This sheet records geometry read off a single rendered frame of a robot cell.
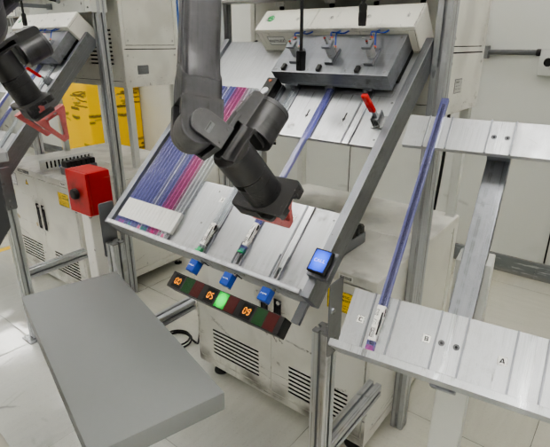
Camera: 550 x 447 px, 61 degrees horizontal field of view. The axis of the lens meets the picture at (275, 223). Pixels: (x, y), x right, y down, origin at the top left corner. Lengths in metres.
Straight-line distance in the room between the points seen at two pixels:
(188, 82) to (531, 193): 2.32
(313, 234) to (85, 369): 0.53
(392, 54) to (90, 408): 0.98
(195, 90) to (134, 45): 1.72
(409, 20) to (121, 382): 1.01
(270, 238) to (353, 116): 0.36
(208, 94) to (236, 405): 1.31
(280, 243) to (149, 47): 1.55
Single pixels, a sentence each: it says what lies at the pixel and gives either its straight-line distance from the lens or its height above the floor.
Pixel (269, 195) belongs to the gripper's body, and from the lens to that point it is 0.69.
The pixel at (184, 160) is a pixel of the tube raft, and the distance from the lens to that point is 1.35.
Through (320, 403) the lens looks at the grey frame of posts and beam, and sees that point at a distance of 1.09.
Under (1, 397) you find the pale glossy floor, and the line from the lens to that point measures 2.05.
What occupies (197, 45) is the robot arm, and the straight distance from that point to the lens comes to 0.68.
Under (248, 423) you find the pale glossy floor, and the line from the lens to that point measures 1.71.
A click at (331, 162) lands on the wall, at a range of 3.18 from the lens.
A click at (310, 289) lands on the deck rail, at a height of 0.73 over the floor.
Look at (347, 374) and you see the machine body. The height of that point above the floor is 0.30.
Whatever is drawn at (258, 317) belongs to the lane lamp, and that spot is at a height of 0.66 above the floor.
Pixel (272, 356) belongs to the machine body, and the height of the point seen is 0.24.
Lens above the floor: 1.19
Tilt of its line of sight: 21 degrees down
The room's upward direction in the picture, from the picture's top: straight up
